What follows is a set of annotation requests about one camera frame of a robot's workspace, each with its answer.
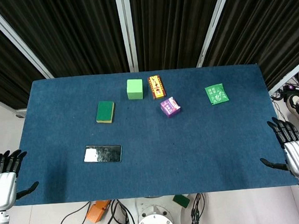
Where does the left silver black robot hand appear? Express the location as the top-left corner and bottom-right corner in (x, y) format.
(0, 148), (41, 210)

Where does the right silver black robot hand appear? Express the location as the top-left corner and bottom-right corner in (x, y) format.
(257, 115), (299, 184)

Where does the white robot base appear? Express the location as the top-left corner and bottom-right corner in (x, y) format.
(132, 194), (183, 224)

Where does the black white shoe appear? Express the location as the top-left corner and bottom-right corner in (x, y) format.
(285, 94), (299, 117)

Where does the black power strip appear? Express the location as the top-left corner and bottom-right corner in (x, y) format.
(282, 82), (299, 95)

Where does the orange box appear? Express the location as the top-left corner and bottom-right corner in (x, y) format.
(84, 199), (113, 224)

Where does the green sachet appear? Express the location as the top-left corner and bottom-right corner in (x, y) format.
(204, 82), (230, 105)

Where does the black smartphone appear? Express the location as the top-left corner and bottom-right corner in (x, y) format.
(82, 143), (124, 165)

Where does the dark green sponge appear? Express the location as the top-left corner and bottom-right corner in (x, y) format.
(172, 194), (191, 209)

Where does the green yellow sponge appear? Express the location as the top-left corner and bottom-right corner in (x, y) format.
(94, 100), (116, 125)

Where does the purple snack packet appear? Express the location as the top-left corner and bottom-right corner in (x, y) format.
(159, 96), (183, 119)

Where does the blue table cloth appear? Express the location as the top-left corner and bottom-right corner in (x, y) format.
(5, 61), (299, 207)

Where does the red yellow snack box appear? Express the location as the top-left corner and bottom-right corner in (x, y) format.
(147, 74), (167, 101)

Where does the black curtain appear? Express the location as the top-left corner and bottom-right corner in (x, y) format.
(0, 0), (299, 110)

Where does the light green cube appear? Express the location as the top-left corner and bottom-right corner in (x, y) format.
(125, 78), (145, 101)

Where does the black cable bundle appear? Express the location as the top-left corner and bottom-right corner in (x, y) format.
(182, 192), (212, 224)

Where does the white frame post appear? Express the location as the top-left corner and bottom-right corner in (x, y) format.
(191, 0), (240, 68)
(0, 0), (55, 82)
(114, 0), (139, 74)

